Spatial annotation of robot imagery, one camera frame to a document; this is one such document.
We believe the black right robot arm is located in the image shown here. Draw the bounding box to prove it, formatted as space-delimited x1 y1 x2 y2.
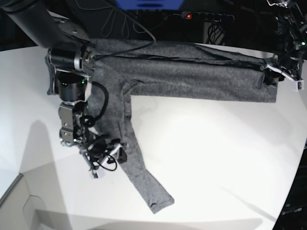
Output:
0 0 127 179

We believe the black cable bundle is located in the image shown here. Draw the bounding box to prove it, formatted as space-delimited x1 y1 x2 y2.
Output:
206 20 227 45

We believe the white cardboard box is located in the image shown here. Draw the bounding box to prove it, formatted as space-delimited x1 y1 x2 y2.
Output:
0 175 50 230

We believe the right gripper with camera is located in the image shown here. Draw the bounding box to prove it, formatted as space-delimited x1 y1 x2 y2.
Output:
79 138 127 179

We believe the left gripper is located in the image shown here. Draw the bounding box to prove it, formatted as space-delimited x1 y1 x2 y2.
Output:
262 57 305 91

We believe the white power strip red switch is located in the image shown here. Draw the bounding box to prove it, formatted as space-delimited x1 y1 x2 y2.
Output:
181 11 235 22

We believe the grey t-shirt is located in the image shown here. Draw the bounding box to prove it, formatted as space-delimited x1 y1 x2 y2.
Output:
47 38 279 215

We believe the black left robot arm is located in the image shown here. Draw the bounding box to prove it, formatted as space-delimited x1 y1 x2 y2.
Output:
261 0 307 92

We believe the blue box at top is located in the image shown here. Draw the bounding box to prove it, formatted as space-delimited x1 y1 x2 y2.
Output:
116 0 184 10

